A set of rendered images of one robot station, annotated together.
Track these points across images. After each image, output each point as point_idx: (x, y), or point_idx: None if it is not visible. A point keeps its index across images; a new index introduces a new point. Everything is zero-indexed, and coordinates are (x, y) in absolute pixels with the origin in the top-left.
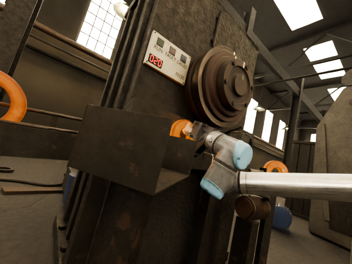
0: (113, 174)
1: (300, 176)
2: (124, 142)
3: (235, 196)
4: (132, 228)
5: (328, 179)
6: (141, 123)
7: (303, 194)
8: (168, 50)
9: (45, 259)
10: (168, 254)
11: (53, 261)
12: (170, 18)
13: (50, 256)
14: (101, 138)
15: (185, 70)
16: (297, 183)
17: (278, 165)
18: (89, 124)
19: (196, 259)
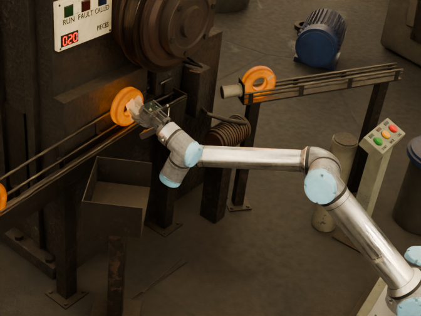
0: (114, 232)
1: (244, 155)
2: (117, 219)
3: (211, 106)
4: (121, 238)
5: (262, 159)
6: (124, 210)
7: (246, 168)
8: (80, 9)
9: (0, 249)
10: None
11: (10, 249)
12: None
13: (0, 245)
14: (100, 217)
15: (108, 10)
16: (241, 162)
17: (262, 74)
18: (89, 211)
19: (165, 204)
